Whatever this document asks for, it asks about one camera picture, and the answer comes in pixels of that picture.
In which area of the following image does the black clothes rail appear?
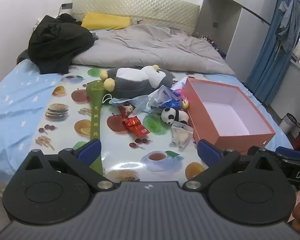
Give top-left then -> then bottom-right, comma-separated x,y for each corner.
240,5 -> 271,27

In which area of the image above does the orange cardboard box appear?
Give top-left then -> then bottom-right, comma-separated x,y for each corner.
184,77 -> 276,153

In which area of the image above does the black cloth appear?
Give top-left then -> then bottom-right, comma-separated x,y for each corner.
57,13 -> 82,26

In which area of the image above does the panda plush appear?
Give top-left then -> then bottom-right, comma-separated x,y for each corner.
161,107 -> 190,126

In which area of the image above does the clear zip bag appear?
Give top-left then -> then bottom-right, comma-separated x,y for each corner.
147,85 -> 173,106

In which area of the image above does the green fabric massage hammer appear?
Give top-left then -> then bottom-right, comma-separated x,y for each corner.
86,79 -> 108,178

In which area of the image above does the red brown snack packet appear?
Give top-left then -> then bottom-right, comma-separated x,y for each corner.
117,104 -> 136,118

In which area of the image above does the grey duvet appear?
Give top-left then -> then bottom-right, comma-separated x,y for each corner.
72,24 -> 237,77

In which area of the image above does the blue white tissue packet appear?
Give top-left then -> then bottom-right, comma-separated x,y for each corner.
162,90 -> 183,109

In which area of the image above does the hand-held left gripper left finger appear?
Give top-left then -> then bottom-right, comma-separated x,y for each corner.
21,139 -> 115,191

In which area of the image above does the grey white penguin plush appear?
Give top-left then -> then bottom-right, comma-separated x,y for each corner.
99,65 -> 174,98

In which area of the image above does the hanging grey blue garment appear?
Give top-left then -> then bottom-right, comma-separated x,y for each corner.
276,0 -> 300,56

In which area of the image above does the cream quilted headboard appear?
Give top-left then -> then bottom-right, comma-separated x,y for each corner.
72,0 -> 200,32

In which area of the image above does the clear bag with white item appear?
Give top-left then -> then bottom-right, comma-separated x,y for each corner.
171,122 -> 194,148

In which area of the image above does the blue curtain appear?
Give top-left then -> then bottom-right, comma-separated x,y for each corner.
245,0 -> 300,105

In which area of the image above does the grey built-in cabinet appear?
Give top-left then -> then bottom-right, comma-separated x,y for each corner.
199,0 -> 243,61

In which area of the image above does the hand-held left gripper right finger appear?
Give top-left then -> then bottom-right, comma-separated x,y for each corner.
184,139 -> 278,190

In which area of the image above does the blue face mask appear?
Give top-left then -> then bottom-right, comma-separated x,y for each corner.
102,94 -> 153,113

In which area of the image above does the pink string bundle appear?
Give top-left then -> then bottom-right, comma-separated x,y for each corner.
174,88 -> 188,101

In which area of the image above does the black jacket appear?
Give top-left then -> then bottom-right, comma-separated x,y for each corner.
27,15 -> 95,75

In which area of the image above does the row of small bottles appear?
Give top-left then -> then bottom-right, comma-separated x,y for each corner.
193,32 -> 216,46

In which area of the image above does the white trash bin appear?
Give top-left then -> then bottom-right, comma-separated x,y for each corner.
280,113 -> 298,136

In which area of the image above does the yellow pillow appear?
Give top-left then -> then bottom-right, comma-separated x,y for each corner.
81,12 -> 132,30

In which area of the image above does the white tube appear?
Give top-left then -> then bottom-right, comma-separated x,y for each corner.
171,77 -> 189,91

